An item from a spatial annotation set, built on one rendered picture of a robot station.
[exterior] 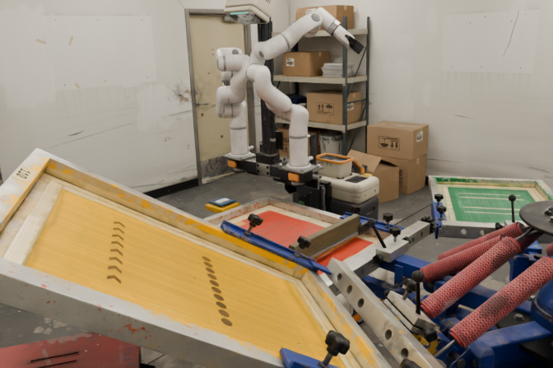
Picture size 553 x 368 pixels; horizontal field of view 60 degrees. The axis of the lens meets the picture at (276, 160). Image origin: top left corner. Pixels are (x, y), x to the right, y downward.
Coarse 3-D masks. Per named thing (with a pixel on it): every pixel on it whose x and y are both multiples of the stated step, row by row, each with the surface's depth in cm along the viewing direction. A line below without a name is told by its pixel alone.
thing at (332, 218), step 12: (252, 204) 235; (264, 204) 242; (276, 204) 240; (288, 204) 234; (300, 204) 233; (216, 216) 222; (228, 216) 225; (312, 216) 224; (324, 216) 219; (336, 216) 216; (372, 228) 201
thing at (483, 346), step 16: (528, 256) 161; (512, 272) 162; (432, 288) 152; (480, 288) 146; (464, 304) 147; (480, 304) 143; (528, 304) 137; (448, 320) 125; (448, 336) 122; (496, 336) 123; (512, 336) 123; (528, 336) 123; (544, 336) 123; (464, 352) 115; (480, 352) 113; (496, 352) 120; (512, 352) 122
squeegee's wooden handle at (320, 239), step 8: (352, 216) 197; (336, 224) 189; (344, 224) 190; (352, 224) 195; (320, 232) 181; (328, 232) 184; (336, 232) 187; (344, 232) 191; (352, 232) 196; (312, 240) 177; (320, 240) 180; (328, 240) 184; (336, 240) 188; (296, 248) 171; (304, 248) 174; (312, 248) 177; (320, 248) 181
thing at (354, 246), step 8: (264, 216) 229; (272, 216) 229; (280, 216) 228; (248, 224) 220; (264, 224) 219; (304, 224) 217; (312, 224) 217; (352, 240) 198; (360, 240) 198; (336, 248) 192; (344, 248) 192; (352, 248) 191; (360, 248) 191; (336, 256) 185; (344, 256) 185
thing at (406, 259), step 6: (402, 258) 163; (408, 258) 163; (414, 258) 162; (384, 264) 165; (390, 264) 163; (402, 264) 160; (408, 264) 158; (414, 264) 158; (420, 264) 158; (426, 264) 158; (390, 270) 164; (408, 270) 159; (414, 270) 157; (408, 276) 159
